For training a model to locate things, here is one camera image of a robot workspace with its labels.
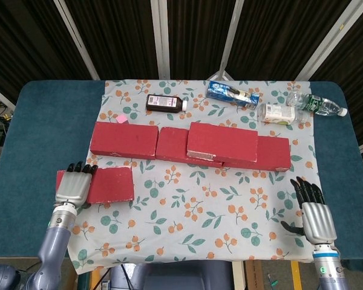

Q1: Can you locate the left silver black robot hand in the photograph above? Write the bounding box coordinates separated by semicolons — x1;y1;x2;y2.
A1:
54;161;99;209

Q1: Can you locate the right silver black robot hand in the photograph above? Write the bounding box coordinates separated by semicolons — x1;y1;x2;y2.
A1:
280;176;336;244

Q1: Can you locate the red block with worn end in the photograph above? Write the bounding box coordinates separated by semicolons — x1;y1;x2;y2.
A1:
186;121;259;164

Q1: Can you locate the teal table cover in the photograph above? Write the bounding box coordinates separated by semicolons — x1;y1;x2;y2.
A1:
0;80;363;260

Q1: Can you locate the red block with chipped corner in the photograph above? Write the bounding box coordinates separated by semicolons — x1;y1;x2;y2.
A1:
222;135;292;172

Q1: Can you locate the floral fruit print tablecloth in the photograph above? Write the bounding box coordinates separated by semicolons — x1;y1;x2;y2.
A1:
65;79;325;275

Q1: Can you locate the clear bottle with white label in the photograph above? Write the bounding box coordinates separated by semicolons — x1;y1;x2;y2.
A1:
257;103;312;125

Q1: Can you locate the clear bottle with green label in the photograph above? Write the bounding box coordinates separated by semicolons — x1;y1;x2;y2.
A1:
286;91;348;117

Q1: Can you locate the brown medicine bottle white cap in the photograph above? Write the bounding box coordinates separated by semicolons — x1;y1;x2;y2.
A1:
145;94;188;114

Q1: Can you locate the blue-grey robot torso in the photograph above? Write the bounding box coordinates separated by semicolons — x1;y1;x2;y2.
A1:
110;260;234;290

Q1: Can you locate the dark pleated backdrop curtain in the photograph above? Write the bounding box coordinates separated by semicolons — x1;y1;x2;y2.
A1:
0;0;363;152

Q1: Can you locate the blue toothpaste box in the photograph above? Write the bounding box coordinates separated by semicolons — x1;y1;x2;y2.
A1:
206;80;260;110

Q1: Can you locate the white metal frame post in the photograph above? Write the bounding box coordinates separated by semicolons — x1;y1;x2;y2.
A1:
210;0;246;81
150;0;171;80
53;0;101;81
296;0;356;81

